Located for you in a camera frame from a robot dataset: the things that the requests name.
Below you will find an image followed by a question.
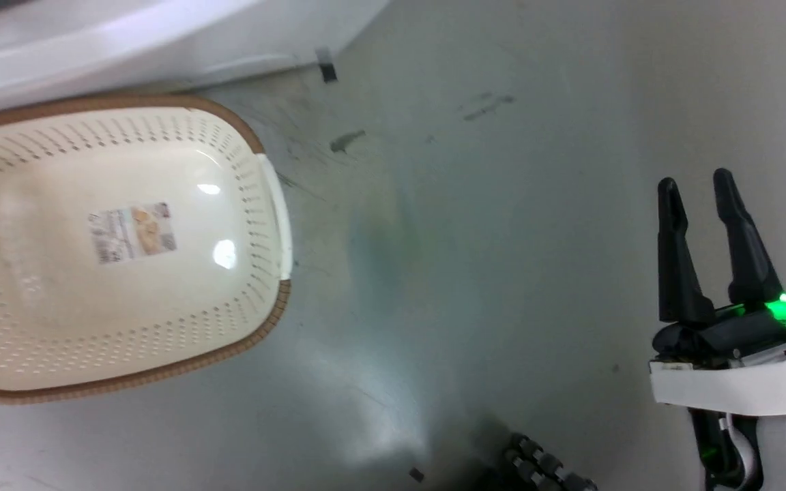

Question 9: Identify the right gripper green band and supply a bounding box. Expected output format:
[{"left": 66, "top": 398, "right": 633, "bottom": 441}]
[{"left": 649, "top": 168, "right": 786, "bottom": 417}]

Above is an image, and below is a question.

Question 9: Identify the cream perforated laundry basket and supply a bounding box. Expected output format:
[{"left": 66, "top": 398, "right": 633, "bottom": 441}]
[{"left": 0, "top": 94, "right": 293, "bottom": 404}]

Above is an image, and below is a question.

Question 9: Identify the white washing machine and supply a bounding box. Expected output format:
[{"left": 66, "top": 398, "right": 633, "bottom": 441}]
[{"left": 0, "top": 0, "right": 391, "bottom": 121}]

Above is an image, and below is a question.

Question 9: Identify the black tape mark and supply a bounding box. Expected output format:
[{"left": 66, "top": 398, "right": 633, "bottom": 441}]
[{"left": 315, "top": 48, "right": 338, "bottom": 84}]

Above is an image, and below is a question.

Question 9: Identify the paper label sticker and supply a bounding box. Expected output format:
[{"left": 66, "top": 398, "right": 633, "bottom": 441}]
[{"left": 88, "top": 202, "right": 177, "bottom": 265}]

